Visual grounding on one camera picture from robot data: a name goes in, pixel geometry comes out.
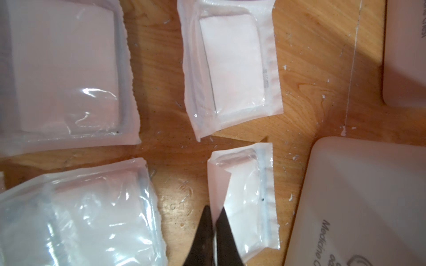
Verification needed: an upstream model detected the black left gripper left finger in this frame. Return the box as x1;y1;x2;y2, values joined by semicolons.
183;206;214;266

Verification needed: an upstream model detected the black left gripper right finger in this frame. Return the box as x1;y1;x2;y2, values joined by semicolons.
215;208;244;266

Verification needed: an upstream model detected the white gauze packet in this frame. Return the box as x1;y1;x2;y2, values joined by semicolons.
1;158;168;266
177;1;284;140
1;1;140;157
207;143;280;263

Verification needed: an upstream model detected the grey first aid box orange handle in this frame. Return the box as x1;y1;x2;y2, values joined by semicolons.
285;137;426;266

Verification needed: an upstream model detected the pink first aid box white handle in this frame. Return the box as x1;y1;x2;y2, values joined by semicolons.
382;0;426;108

